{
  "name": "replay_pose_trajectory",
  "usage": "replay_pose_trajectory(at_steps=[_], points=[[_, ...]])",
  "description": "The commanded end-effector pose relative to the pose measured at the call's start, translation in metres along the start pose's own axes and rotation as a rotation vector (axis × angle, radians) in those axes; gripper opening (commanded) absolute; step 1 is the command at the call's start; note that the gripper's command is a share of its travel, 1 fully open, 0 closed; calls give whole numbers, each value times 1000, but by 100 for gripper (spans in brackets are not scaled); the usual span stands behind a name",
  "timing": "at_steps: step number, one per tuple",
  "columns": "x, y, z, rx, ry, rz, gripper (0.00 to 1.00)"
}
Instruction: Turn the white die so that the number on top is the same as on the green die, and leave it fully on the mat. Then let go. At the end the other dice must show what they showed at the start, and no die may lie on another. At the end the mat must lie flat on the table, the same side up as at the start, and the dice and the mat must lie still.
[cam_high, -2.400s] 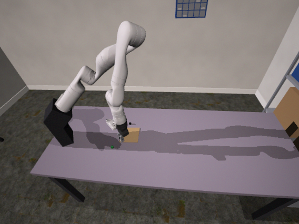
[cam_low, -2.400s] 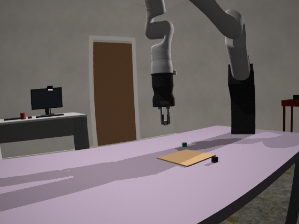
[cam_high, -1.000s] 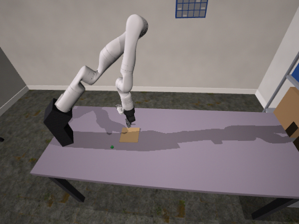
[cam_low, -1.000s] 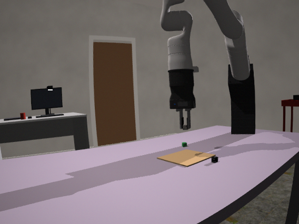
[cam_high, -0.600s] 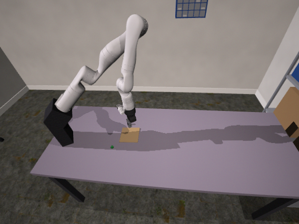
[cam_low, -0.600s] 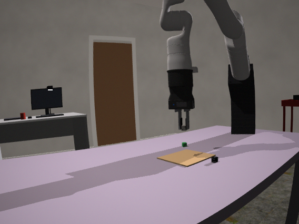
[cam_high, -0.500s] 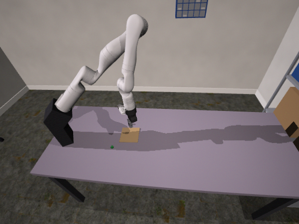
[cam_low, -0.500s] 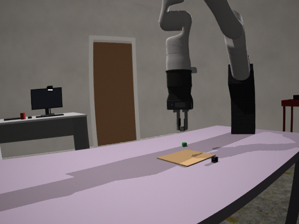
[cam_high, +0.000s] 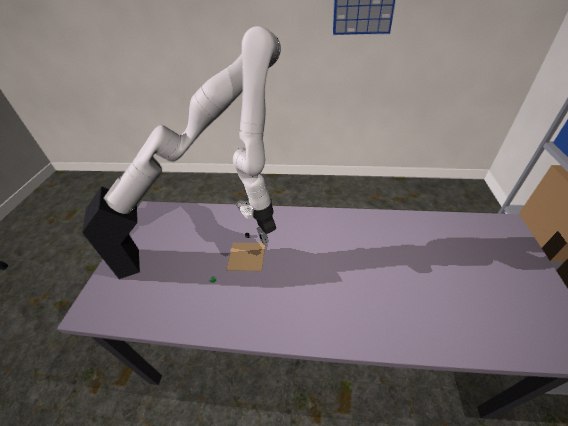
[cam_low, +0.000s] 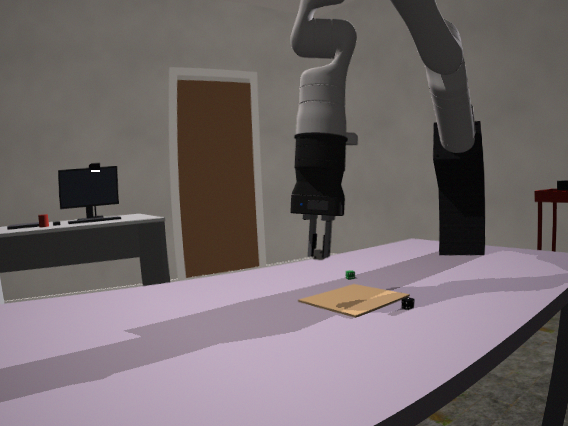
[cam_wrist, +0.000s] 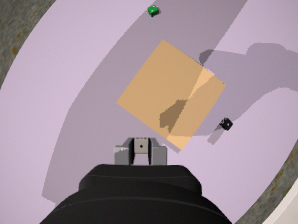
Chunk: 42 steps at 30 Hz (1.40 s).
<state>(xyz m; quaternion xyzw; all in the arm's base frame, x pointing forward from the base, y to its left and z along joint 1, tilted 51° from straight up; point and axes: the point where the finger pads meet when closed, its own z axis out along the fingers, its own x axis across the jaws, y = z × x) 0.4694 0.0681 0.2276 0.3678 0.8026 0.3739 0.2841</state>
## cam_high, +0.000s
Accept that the tan flat mat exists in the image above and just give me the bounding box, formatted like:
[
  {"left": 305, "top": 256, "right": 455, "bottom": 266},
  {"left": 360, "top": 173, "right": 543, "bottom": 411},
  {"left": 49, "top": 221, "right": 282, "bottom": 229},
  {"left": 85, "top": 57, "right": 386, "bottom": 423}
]
[{"left": 227, "top": 243, "right": 265, "bottom": 271}]

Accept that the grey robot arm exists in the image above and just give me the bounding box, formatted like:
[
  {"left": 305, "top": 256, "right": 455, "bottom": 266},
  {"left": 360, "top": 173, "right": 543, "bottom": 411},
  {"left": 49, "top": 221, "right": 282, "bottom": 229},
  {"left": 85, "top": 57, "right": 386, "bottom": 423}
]
[{"left": 104, "top": 26, "right": 281, "bottom": 214}]

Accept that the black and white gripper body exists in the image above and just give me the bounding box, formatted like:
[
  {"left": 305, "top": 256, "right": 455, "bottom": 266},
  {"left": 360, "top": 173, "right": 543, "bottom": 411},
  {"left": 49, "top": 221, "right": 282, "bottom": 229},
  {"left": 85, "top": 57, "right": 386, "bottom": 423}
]
[{"left": 237, "top": 190, "right": 276, "bottom": 234}]

